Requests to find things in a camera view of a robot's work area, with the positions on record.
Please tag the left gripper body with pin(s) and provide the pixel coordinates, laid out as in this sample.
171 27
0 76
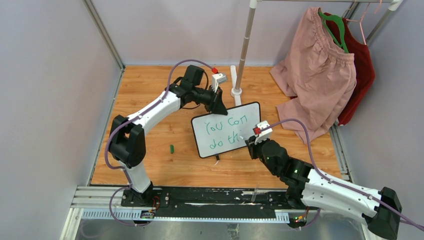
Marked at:
210 97

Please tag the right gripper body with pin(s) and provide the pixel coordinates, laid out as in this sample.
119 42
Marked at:
256 149

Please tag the white whiteboard black frame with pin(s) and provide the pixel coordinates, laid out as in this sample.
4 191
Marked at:
216 134

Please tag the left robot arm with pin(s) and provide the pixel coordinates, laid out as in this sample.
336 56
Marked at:
126 145

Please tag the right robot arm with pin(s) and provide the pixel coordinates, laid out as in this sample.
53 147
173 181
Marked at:
310 188

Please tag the clear plastic tube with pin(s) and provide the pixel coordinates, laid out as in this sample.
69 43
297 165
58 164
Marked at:
254 193

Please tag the pink shorts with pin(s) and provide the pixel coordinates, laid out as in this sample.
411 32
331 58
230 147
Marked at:
317 76

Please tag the clothes rack pole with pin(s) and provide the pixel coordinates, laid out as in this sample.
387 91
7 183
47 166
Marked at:
246 38

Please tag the red garment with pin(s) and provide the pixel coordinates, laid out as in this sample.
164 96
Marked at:
359 76

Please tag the pink hanger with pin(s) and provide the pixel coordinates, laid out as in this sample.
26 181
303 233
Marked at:
350 17

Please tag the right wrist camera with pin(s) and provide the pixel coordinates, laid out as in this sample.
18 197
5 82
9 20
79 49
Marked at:
262 132

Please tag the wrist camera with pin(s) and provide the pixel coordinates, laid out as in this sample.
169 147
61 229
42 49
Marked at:
218 79
262 132

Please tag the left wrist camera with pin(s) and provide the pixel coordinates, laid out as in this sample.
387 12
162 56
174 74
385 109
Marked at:
218 79

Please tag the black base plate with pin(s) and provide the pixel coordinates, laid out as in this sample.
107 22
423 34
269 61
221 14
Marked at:
213 203

